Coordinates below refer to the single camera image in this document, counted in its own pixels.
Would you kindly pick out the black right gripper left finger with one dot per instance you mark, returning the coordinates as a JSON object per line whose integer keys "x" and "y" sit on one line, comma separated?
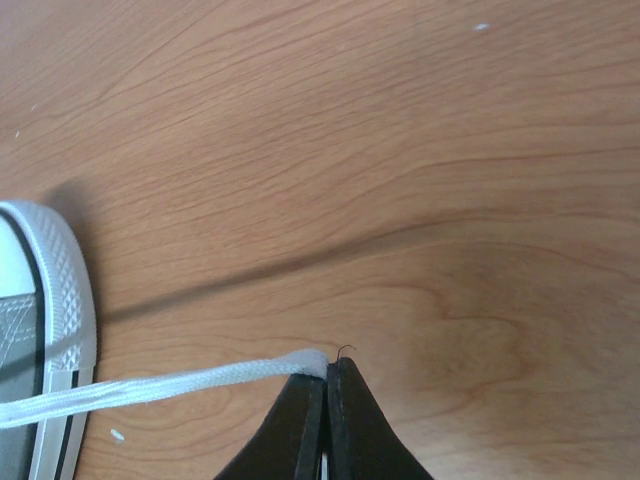
{"x": 289, "y": 442}

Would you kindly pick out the white shoelace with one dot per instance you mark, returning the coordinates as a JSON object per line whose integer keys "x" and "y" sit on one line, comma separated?
{"x": 111, "y": 394}

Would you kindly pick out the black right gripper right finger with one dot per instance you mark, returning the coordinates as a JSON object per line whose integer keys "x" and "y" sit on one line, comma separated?
{"x": 362, "y": 443}

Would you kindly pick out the grey canvas sneaker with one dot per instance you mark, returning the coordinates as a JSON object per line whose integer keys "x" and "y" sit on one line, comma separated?
{"x": 48, "y": 336}

